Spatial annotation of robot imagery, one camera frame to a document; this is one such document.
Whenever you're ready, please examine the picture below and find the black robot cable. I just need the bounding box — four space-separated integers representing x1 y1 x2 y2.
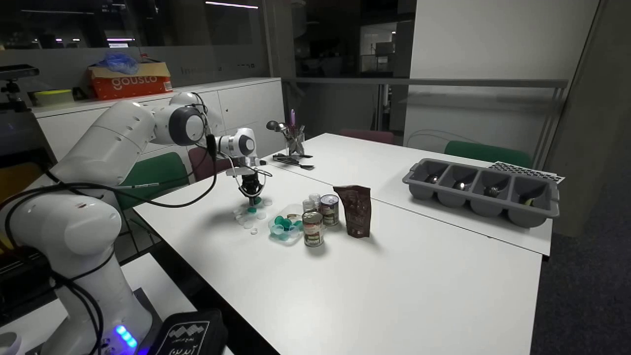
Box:
0 135 222 255

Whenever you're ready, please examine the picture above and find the black desk stand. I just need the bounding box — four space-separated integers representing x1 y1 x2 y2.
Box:
264 119 315 172

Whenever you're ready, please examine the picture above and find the blue plastic bag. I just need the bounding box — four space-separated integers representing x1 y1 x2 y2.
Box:
96 52 141 76

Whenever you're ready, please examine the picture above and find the green chair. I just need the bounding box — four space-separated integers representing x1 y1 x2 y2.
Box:
443 139 534 170
114 152 193 214

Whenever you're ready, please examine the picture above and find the black tripod mount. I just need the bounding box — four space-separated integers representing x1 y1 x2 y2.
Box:
0 64 41 115

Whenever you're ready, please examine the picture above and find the orange box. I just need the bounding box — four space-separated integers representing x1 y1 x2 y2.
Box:
86 62 173 103

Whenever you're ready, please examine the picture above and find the yellow green container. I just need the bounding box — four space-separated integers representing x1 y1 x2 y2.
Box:
27 87 74 109

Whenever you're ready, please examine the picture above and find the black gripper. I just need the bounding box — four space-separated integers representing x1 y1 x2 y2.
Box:
236 168 266 202

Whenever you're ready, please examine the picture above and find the black patterned control box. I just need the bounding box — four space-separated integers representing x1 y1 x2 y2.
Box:
149 310 230 355

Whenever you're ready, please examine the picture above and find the clear plastic lunch box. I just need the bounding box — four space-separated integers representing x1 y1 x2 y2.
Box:
266 212 305 247

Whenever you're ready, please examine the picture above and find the grey cutlery tray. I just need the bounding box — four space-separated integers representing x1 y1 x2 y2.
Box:
400 156 561 231

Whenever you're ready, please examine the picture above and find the maroon chair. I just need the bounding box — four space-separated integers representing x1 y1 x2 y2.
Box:
341 127 400 147
185 145 232 184

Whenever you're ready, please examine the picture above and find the brown foil pouch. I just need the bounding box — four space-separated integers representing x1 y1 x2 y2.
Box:
331 184 374 241

